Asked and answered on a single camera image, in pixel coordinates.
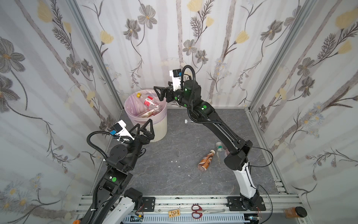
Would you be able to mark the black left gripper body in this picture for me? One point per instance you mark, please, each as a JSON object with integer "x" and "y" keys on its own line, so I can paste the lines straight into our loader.
{"x": 139, "y": 138}

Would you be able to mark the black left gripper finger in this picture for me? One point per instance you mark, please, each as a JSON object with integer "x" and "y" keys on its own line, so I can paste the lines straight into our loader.
{"x": 146, "y": 132}
{"x": 135, "y": 131}

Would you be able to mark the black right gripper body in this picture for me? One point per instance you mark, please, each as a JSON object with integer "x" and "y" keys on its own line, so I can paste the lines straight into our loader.
{"x": 169, "y": 94}

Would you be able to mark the clear green-cap bottle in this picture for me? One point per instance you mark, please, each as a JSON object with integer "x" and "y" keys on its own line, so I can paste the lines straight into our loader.
{"x": 221, "y": 150}

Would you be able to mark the yellow red label bottle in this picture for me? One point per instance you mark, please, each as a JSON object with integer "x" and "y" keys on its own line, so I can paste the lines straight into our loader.
{"x": 149, "y": 113}

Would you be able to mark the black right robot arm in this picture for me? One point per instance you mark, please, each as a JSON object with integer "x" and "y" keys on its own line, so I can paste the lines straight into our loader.
{"x": 201, "y": 112}

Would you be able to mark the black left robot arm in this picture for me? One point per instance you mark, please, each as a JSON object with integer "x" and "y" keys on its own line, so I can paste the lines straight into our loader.
{"x": 109, "y": 188}

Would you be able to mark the cream waste bin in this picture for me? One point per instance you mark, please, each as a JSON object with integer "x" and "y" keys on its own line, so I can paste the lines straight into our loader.
{"x": 156, "y": 126}

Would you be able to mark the brown coffee drink bottle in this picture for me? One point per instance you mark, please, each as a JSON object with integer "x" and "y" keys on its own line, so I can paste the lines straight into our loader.
{"x": 206, "y": 161}

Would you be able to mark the small yellow tag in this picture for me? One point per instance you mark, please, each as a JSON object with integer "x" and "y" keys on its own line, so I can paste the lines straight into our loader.
{"x": 174, "y": 213}

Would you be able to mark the amber jar black lid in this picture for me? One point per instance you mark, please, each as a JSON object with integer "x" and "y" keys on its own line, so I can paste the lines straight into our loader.
{"x": 295, "y": 212}

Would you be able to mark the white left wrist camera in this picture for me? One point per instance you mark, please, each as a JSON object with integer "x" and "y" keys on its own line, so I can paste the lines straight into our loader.
{"x": 119, "y": 130}

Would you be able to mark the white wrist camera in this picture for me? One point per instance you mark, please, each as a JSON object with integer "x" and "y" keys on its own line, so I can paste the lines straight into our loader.
{"x": 176, "y": 76}
{"x": 119, "y": 130}

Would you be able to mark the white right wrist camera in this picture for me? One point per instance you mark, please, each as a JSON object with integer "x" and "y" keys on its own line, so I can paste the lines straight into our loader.
{"x": 176, "y": 76}

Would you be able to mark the red handled scissors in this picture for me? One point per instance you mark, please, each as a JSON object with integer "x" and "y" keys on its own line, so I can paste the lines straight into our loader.
{"x": 198, "y": 211}

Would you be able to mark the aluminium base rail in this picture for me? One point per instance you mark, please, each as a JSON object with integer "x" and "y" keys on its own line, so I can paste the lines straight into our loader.
{"x": 154, "y": 210}

